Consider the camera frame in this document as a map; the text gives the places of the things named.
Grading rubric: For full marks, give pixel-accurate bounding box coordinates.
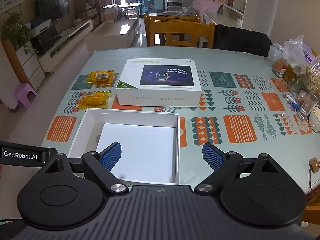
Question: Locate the cardboard box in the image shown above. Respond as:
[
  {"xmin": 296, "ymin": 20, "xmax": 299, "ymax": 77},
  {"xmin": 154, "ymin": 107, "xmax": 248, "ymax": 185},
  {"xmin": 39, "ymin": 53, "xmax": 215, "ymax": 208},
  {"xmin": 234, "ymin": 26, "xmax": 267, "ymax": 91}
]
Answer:
[{"xmin": 101, "ymin": 4, "xmax": 123, "ymax": 23}]

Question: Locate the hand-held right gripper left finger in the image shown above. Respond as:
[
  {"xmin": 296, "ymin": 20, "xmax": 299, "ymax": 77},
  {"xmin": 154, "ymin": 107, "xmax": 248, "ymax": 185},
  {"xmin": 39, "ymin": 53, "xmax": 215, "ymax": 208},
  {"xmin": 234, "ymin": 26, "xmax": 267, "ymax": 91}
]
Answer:
[{"xmin": 44, "ymin": 142, "xmax": 129, "ymax": 195}]

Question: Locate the green potted plant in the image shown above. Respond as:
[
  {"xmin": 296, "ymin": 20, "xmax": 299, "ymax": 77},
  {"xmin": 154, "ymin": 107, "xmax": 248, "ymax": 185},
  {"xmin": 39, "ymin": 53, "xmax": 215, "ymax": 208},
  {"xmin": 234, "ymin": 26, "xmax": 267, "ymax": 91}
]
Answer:
[{"xmin": 1, "ymin": 12, "xmax": 32, "ymax": 53}]

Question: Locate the glass jar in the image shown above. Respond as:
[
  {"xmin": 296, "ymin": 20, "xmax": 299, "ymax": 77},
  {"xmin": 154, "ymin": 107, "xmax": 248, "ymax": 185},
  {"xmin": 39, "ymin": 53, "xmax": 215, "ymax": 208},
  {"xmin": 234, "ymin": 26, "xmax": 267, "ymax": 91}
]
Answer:
[{"xmin": 297, "ymin": 94, "xmax": 319, "ymax": 120}]

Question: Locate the white printed tablet box lid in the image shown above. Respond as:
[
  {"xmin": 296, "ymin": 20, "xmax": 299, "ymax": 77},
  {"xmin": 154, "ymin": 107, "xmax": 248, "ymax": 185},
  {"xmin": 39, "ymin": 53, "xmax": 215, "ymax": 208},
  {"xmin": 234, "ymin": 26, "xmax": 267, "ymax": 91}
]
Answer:
[{"xmin": 115, "ymin": 58, "xmax": 202, "ymax": 106}]

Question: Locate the white side desk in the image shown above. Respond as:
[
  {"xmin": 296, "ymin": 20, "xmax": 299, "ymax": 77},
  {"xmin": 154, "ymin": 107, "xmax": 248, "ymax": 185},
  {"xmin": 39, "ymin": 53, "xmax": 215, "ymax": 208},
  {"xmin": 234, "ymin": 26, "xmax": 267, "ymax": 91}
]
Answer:
[{"xmin": 202, "ymin": 11, "xmax": 242, "ymax": 29}]

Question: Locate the patterned cloth-covered desktop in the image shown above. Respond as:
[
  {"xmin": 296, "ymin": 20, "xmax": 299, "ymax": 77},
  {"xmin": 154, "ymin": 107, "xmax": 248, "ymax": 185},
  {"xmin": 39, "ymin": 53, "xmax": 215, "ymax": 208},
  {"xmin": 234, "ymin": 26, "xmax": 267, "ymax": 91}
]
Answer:
[{"xmin": 41, "ymin": 46, "xmax": 320, "ymax": 227}]

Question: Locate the bag of nuts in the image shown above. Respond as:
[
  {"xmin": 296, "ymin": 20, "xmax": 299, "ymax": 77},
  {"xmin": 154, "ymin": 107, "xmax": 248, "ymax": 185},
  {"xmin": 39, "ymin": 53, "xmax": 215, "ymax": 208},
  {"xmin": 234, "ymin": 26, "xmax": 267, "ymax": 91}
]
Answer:
[{"xmin": 306, "ymin": 61, "xmax": 320, "ymax": 98}]

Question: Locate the purple plastic stool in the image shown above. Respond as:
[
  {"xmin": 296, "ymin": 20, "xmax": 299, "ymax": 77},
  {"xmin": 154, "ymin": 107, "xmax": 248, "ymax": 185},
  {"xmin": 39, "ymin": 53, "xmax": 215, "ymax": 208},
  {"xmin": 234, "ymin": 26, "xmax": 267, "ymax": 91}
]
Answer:
[{"xmin": 14, "ymin": 83, "xmax": 37, "ymax": 110}]

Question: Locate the white bowl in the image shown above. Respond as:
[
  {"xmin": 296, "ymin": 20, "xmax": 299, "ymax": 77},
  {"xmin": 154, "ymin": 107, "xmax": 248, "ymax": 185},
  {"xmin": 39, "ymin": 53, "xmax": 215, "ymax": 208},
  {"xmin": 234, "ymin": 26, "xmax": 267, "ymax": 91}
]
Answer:
[{"xmin": 308, "ymin": 106, "xmax": 320, "ymax": 132}]

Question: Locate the orange snack box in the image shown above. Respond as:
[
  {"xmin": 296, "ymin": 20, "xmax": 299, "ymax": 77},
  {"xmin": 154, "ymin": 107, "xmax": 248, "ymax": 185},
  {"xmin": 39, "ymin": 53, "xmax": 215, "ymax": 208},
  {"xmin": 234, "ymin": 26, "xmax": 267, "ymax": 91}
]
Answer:
[{"xmin": 272, "ymin": 59, "xmax": 288, "ymax": 77}]

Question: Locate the television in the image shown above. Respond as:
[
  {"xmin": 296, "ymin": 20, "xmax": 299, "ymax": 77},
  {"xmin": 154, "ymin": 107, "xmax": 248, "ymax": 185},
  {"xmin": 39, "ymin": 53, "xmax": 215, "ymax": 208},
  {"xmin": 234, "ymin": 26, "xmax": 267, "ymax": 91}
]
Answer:
[{"xmin": 37, "ymin": 0, "xmax": 70, "ymax": 22}]

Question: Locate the black appliance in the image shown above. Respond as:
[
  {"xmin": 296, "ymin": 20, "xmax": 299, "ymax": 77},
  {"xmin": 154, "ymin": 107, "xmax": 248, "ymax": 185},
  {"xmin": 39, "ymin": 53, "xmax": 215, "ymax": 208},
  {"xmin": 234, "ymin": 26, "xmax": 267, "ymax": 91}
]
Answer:
[{"xmin": 31, "ymin": 26, "xmax": 62, "ymax": 55}]

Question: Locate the wooden chair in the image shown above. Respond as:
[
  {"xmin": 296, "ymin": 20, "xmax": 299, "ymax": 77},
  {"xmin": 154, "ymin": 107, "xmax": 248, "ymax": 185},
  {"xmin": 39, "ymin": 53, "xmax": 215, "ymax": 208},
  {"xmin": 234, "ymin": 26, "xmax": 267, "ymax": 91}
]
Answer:
[
  {"xmin": 144, "ymin": 13, "xmax": 201, "ymax": 47},
  {"xmin": 148, "ymin": 17, "xmax": 215, "ymax": 49}
]

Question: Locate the white low television stand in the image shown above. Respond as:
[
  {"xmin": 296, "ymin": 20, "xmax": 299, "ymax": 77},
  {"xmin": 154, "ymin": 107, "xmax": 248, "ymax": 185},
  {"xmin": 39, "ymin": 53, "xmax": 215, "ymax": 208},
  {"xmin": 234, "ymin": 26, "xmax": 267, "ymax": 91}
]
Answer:
[{"xmin": 37, "ymin": 19, "xmax": 107, "ymax": 74}]

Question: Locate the white shelf unit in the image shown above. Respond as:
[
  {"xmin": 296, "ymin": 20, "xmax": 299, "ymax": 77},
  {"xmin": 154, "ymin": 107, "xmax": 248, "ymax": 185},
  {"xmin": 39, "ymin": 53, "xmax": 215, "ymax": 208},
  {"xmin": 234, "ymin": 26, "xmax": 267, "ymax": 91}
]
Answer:
[{"xmin": 222, "ymin": 0, "xmax": 270, "ymax": 32}]

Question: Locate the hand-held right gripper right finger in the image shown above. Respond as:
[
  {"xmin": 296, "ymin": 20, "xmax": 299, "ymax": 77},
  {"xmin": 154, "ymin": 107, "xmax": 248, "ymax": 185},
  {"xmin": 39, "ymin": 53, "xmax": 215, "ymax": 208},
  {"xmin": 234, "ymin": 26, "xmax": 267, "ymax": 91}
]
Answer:
[{"xmin": 194, "ymin": 142, "xmax": 280, "ymax": 195}]

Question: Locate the white drawer cabinet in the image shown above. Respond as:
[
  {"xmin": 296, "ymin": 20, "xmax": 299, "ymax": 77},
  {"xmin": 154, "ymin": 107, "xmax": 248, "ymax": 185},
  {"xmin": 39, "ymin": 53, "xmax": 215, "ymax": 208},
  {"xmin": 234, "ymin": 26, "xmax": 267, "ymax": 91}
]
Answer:
[{"xmin": 0, "ymin": 40, "xmax": 45, "ymax": 103}]

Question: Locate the white printer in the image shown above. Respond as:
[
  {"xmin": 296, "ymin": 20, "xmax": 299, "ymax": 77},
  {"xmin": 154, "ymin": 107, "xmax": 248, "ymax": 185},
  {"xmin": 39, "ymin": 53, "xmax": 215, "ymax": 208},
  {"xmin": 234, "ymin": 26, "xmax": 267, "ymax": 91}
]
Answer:
[{"xmin": 27, "ymin": 21, "xmax": 52, "ymax": 38}]

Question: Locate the yellow snack packet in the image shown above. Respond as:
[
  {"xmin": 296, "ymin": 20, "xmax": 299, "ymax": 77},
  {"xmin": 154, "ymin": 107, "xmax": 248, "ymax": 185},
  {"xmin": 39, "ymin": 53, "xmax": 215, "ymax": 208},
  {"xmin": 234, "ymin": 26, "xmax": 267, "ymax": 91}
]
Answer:
[
  {"xmin": 78, "ymin": 91, "xmax": 112, "ymax": 110},
  {"xmin": 85, "ymin": 70, "xmax": 118, "ymax": 88}
]

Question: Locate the white coffee table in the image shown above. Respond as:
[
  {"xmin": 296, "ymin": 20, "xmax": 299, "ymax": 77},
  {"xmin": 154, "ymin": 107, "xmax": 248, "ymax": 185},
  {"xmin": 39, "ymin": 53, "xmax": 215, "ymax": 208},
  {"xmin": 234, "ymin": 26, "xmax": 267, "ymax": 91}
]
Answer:
[{"xmin": 85, "ymin": 20, "xmax": 139, "ymax": 53}]

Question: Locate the clear plastic bag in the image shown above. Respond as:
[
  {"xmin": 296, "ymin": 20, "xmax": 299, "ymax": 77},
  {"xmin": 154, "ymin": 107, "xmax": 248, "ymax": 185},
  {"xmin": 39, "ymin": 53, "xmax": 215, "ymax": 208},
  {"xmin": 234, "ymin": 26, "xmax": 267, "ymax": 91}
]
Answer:
[{"xmin": 268, "ymin": 35, "xmax": 320, "ymax": 70}]

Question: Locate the white box base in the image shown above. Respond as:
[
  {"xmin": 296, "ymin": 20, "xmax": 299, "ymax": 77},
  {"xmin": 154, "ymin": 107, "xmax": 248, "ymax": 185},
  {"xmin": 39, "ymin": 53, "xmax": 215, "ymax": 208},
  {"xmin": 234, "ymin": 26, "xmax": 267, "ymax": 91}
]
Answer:
[{"xmin": 67, "ymin": 108, "xmax": 180, "ymax": 185}]

